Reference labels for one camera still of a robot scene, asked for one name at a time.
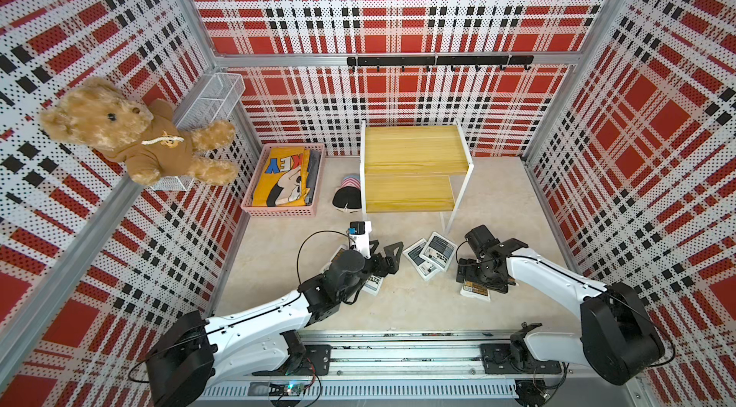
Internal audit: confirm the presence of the brown coffee bag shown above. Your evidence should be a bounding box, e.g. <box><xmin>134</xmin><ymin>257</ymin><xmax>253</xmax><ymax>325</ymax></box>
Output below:
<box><xmin>460</xmin><ymin>281</ymin><xmax>491</xmax><ymax>303</ymax></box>

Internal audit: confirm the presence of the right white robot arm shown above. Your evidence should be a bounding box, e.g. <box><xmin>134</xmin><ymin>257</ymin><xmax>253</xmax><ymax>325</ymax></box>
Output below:
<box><xmin>456</xmin><ymin>225</ymin><xmax>675</xmax><ymax>386</ymax></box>

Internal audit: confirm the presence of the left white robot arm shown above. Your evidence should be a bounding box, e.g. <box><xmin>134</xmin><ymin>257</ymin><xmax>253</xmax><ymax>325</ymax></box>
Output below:
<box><xmin>144</xmin><ymin>241</ymin><xmax>404</xmax><ymax>406</ymax></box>

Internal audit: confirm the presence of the grey coffee bag left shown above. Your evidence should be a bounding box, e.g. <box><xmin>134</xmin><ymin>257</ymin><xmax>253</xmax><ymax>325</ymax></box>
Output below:
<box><xmin>361</xmin><ymin>275</ymin><xmax>383</xmax><ymax>296</ymax></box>

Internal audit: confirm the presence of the grey coffee bag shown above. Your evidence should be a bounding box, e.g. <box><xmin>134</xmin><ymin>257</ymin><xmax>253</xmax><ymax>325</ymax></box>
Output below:
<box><xmin>361</xmin><ymin>275</ymin><xmax>383</xmax><ymax>296</ymax></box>
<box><xmin>420</xmin><ymin>232</ymin><xmax>458</xmax><ymax>272</ymax></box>
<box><xmin>402</xmin><ymin>238</ymin><xmax>439</xmax><ymax>282</ymax></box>

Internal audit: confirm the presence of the grey coffee bag middle lower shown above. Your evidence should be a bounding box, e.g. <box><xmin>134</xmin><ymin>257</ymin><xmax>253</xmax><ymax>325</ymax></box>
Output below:
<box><xmin>402</xmin><ymin>238</ymin><xmax>439</xmax><ymax>282</ymax></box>

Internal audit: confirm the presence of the grey coffee bag middle upper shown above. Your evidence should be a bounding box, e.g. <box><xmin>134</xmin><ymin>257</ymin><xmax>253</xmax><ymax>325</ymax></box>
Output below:
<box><xmin>420</xmin><ymin>232</ymin><xmax>458</xmax><ymax>272</ymax></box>

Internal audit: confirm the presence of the yellow two-tier shelf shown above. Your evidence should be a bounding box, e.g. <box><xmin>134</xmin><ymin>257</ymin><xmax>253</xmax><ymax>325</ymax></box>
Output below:
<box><xmin>360</xmin><ymin>121</ymin><xmax>475</xmax><ymax>235</ymax></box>

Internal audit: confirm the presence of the black doll with striped hat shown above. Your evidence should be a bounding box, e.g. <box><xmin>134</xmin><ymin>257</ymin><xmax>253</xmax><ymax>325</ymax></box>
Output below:
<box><xmin>332</xmin><ymin>174</ymin><xmax>362</xmax><ymax>213</ymax></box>

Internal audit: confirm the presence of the pink plastic basket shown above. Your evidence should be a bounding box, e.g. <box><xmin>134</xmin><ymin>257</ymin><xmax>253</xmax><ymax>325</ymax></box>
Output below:
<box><xmin>241</xmin><ymin>144</ymin><xmax>326</xmax><ymax>217</ymax></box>

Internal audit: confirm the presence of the yellow printed folded cloth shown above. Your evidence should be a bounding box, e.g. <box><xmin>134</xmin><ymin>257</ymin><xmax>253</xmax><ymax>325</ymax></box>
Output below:
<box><xmin>252</xmin><ymin>146</ymin><xmax>311</xmax><ymax>208</ymax></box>

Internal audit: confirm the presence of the green circuit board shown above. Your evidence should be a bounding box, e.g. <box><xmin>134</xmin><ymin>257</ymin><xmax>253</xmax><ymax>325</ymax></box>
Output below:
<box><xmin>268</xmin><ymin>381</ymin><xmax>308</xmax><ymax>397</ymax></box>

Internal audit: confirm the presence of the brown teddy bear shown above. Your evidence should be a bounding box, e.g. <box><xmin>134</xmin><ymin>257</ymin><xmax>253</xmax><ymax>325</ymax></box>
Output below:
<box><xmin>39</xmin><ymin>77</ymin><xmax>239</xmax><ymax>187</ymax></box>

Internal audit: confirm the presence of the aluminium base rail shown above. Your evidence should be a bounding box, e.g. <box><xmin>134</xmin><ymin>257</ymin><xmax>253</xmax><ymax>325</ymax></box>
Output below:
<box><xmin>196</xmin><ymin>330</ymin><xmax>657</xmax><ymax>406</ymax></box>

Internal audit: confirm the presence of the white wire mesh basket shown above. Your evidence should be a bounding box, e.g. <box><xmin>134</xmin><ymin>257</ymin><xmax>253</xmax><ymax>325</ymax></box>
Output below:
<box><xmin>145</xmin><ymin>73</ymin><xmax>245</xmax><ymax>192</ymax></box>

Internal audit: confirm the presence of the black hook rail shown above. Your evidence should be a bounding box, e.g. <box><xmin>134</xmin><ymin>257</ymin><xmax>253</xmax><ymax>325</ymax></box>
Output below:
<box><xmin>346</xmin><ymin>54</ymin><xmax>535</xmax><ymax>69</ymax></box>

